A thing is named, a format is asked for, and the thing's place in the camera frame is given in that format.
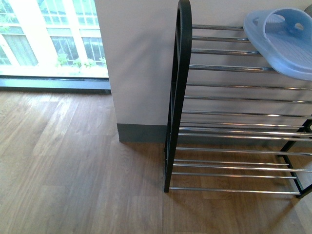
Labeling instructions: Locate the light blue slipper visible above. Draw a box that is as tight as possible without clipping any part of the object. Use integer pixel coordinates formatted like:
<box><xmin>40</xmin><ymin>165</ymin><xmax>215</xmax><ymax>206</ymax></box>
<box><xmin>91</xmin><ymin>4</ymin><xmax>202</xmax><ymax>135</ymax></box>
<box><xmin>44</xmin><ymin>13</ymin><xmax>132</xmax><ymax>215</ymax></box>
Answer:
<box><xmin>243</xmin><ymin>8</ymin><xmax>312</xmax><ymax>81</ymax></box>

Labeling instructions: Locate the black metal shoe rack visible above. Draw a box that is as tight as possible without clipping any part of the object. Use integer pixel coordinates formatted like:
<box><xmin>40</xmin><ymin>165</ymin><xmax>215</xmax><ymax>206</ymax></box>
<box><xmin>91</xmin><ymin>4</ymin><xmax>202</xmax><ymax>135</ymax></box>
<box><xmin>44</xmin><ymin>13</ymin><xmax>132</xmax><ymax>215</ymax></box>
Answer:
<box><xmin>164</xmin><ymin>0</ymin><xmax>312</xmax><ymax>198</ymax></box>

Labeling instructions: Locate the large floor window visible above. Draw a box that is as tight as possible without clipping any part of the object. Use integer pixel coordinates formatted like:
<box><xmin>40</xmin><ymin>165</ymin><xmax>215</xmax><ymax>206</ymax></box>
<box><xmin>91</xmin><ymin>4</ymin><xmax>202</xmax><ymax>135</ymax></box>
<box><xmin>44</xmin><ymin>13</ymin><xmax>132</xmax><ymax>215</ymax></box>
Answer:
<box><xmin>0</xmin><ymin>0</ymin><xmax>111</xmax><ymax>93</ymax></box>

